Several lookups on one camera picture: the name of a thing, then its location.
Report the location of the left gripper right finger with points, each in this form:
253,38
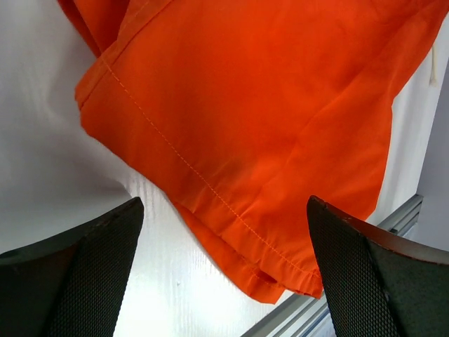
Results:
408,296

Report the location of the orange shorts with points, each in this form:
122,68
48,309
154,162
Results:
239,111

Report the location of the aluminium mounting rail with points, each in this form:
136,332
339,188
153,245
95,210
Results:
302,316

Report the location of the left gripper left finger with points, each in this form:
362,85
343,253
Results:
73,283

